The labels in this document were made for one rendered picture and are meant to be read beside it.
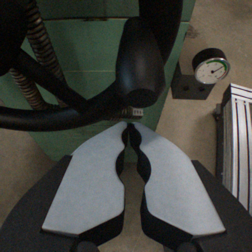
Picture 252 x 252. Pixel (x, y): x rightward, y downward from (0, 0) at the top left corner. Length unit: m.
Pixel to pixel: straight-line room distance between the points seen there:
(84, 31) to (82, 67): 0.09
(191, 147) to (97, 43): 0.78
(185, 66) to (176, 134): 0.66
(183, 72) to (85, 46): 0.19
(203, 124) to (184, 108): 0.14
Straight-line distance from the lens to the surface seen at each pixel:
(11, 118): 0.26
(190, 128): 1.08
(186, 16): 0.36
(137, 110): 0.38
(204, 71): 0.36
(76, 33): 0.37
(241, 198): 0.79
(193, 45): 0.47
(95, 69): 0.42
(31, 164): 1.03
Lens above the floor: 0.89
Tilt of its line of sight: 61 degrees down
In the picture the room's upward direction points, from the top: 3 degrees clockwise
